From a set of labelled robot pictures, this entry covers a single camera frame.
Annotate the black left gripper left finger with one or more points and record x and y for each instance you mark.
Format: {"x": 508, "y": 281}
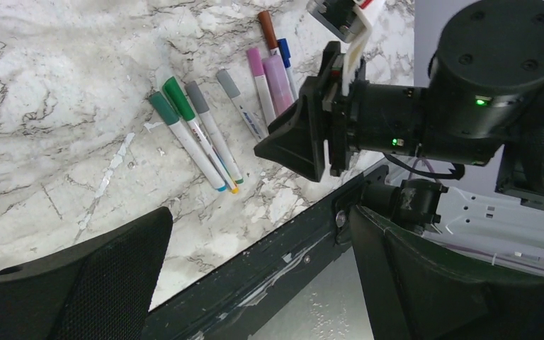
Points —
{"x": 98, "y": 289}

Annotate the green cap white marker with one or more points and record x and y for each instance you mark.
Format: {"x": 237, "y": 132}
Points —
{"x": 173, "y": 92}

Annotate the orange cap black highlighter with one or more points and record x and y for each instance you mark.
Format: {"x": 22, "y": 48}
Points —
{"x": 250, "y": 118}

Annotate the brown cap white marker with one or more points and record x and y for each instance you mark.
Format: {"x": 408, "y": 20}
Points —
{"x": 269, "y": 34}

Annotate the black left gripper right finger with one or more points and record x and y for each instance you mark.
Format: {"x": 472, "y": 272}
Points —
{"x": 415, "y": 289}

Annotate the pink cap white marker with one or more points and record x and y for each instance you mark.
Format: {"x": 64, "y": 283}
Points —
{"x": 257, "y": 70}

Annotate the teal cap white marker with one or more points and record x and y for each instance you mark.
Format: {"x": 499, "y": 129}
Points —
{"x": 172, "y": 119}

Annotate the pink highlighter pen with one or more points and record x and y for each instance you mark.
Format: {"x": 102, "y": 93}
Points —
{"x": 278, "y": 83}

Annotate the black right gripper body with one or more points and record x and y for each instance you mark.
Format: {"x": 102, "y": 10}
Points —
{"x": 338, "y": 117}

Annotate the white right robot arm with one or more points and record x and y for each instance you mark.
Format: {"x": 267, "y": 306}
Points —
{"x": 486, "y": 92}

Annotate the blue cap white marker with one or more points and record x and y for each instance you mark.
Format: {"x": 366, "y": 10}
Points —
{"x": 285, "y": 54}

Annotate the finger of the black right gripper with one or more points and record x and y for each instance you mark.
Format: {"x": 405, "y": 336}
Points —
{"x": 302, "y": 119}
{"x": 295, "y": 151}

